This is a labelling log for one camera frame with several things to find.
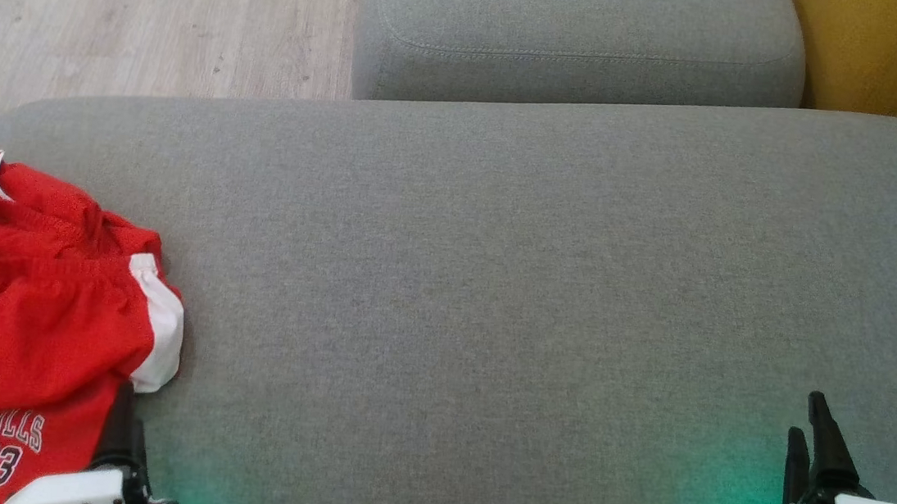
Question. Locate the red Bulls 23 jersey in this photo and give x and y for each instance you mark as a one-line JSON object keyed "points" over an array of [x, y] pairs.
{"points": [[26, 450]]}

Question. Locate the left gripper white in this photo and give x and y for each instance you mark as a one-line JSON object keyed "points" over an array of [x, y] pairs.
{"points": [[76, 492]]}

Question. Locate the red white-striped basketball shorts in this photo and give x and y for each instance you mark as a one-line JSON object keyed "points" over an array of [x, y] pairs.
{"points": [[22, 326]]}

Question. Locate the grey sofa seat cushion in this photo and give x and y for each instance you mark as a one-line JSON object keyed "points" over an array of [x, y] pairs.
{"points": [[568, 33]]}

